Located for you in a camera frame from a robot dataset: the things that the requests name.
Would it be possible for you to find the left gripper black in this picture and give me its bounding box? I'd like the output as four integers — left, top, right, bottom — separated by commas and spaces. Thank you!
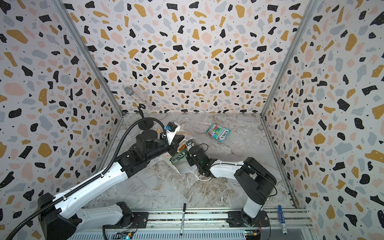
145, 132, 185, 163

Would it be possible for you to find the yellow green candy bag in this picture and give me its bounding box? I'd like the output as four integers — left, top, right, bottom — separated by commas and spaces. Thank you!
169, 149, 188, 165

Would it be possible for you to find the white patterned paper bag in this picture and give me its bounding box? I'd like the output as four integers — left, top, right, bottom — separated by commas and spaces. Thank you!
164, 122, 211, 182

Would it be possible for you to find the teal mint candy bag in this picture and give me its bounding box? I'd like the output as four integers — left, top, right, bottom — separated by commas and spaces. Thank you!
206, 124, 231, 143

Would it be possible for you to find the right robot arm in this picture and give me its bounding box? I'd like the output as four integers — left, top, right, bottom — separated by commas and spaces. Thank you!
187, 145, 277, 227

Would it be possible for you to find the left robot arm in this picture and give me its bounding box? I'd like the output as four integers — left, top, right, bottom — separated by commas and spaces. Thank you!
38, 130, 185, 240

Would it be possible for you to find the black microphone stand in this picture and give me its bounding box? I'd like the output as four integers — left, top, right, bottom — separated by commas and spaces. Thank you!
138, 104, 154, 130

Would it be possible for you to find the glitter microphone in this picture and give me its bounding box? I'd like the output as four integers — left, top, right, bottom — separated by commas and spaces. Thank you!
124, 86, 152, 112

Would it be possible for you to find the black marker pen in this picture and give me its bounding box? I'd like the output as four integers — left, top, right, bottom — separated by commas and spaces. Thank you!
180, 203, 187, 236

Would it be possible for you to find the circuit board right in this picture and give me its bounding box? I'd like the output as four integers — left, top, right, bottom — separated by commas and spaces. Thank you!
245, 230, 261, 240

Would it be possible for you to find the green circuit board left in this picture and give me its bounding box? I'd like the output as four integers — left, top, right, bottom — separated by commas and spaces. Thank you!
114, 232, 134, 240

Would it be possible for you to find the blue marker pen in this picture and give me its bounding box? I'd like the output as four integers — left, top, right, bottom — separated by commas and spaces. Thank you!
278, 205, 288, 235

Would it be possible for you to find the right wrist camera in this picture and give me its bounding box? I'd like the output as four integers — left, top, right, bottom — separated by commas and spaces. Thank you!
186, 139, 195, 150

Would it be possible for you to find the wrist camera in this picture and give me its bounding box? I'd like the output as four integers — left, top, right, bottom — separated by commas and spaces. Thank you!
186, 139, 195, 150
166, 122, 181, 145

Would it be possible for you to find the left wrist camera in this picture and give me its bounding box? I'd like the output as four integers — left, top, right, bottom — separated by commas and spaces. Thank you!
166, 122, 181, 145

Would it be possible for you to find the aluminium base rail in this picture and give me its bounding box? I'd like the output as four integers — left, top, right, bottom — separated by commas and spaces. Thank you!
71, 208, 317, 240

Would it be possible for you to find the black corrugated cable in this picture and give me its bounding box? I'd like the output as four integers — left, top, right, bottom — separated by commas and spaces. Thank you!
5, 117, 167, 240

